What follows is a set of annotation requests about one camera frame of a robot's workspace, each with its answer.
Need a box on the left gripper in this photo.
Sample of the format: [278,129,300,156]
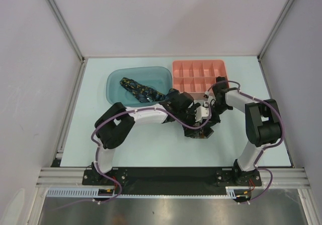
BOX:
[177,103,203,137]

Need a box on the orange floral tie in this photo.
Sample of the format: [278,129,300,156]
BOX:
[184,126,214,139]

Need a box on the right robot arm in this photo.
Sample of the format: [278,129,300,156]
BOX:
[204,77,284,186]

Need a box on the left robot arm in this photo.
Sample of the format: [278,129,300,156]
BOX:
[91,91,209,185]

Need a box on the rolled dark tie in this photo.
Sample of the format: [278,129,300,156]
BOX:
[216,77,226,83]

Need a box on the pink compartment organizer tray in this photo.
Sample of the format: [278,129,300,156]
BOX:
[172,59,228,100]

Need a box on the teal plastic bin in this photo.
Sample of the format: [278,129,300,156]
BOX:
[106,66,173,107]

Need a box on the navy yellow patterned tie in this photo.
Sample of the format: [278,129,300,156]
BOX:
[119,77,180,103]

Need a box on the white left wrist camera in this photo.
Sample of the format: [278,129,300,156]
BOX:
[195,106,211,122]

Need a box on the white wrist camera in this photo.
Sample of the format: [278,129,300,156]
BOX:
[204,91,214,103]
[195,106,211,122]

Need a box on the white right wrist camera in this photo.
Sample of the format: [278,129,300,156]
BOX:
[204,91,214,103]

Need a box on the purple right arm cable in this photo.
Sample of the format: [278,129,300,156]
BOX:
[204,80,284,205]

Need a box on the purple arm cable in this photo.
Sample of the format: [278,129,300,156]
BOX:
[204,80,284,205]
[90,106,212,183]

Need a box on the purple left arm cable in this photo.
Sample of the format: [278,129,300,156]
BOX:
[90,106,212,183]

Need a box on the white cable duct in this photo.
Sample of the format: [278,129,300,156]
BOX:
[47,187,251,199]

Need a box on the aluminium frame rail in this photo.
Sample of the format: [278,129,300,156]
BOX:
[36,168,310,189]

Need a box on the right corner aluminium post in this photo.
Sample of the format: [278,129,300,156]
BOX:
[259,0,306,58]

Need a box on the corner aluminium post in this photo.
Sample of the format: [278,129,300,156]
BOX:
[259,0,306,58]
[37,0,85,63]

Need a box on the left corner aluminium post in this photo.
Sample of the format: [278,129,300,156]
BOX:
[37,0,85,63]

